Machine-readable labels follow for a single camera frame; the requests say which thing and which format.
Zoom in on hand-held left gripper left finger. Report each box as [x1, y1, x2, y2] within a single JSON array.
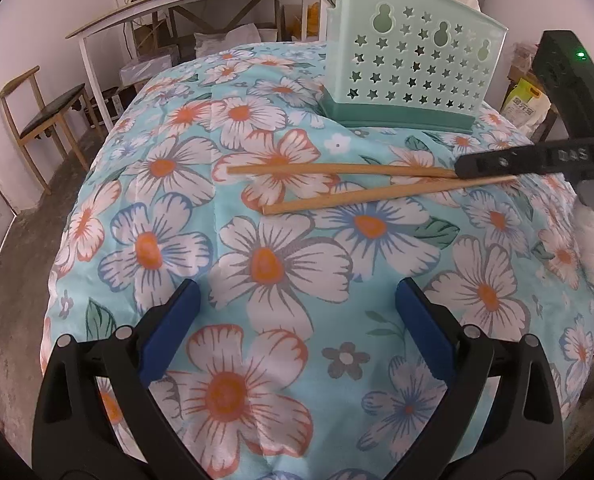
[[32, 278, 202, 480]]

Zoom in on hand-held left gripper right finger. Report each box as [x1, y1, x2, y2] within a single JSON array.
[[396, 277, 565, 480]]

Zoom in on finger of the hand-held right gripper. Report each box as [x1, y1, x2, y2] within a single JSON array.
[[454, 144, 594, 181]]

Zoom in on green plastic utensil holder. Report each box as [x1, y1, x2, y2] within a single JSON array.
[[319, 0, 509, 136]]

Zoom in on long wooden chopstick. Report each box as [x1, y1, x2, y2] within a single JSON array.
[[262, 176, 518, 215], [228, 162, 460, 179]]

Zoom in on white and yellow rice bag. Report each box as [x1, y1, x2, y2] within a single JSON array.
[[500, 77, 553, 138]]

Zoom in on blue floral quilt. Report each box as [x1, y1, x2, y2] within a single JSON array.
[[39, 40, 594, 480]]

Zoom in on yellow plastic bag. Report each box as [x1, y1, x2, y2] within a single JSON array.
[[289, 2, 323, 41]]

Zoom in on wooden chair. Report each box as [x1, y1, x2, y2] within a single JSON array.
[[0, 66, 102, 196]]

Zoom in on grey storage box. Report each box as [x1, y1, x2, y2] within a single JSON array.
[[119, 45, 180, 86]]

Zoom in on white sacks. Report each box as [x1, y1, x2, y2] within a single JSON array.
[[194, 22, 263, 56]]

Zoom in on white table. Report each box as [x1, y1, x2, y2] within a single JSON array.
[[66, 0, 328, 133]]

